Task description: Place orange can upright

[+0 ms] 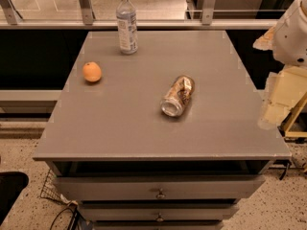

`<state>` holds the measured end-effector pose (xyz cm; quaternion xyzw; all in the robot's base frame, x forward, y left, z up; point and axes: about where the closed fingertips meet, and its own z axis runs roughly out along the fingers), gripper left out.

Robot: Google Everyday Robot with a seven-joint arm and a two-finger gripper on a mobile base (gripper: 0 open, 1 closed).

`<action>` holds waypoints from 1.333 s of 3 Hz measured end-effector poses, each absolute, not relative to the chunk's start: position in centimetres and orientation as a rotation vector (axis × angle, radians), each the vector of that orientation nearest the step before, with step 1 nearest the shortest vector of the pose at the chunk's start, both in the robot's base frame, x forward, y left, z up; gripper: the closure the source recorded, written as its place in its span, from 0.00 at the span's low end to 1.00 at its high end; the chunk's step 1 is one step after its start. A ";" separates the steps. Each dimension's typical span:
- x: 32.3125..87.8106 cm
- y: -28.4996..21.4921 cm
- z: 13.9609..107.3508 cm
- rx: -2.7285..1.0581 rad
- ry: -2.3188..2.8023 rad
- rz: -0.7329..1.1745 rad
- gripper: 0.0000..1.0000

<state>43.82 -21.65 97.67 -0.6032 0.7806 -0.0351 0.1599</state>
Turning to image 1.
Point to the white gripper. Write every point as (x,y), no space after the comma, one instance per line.
(292,37)

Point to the orange soda can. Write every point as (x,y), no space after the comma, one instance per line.
(178,97)

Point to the grey drawer cabinet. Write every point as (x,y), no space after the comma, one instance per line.
(115,127)

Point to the clear plastic water bottle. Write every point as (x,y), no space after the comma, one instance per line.
(127,28)

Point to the top grey drawer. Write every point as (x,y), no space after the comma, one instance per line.
(147,187)

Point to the grey drawer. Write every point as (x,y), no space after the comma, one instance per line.
(150,212)
(147,187)

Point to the metal drawer knob upper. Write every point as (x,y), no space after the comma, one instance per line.
(160,194)

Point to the metal drawer knob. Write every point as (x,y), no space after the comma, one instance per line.
(159,218)
(160,194)

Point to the orange fruit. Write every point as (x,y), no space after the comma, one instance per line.
(92,72)

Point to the metal drawer knob lower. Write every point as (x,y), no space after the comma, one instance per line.
(159,218)

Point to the metal railing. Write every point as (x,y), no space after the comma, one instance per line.
(102,14)

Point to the black chair seat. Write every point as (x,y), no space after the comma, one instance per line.
(11,185)

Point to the yellow metal frame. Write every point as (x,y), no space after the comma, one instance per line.
(291,120)

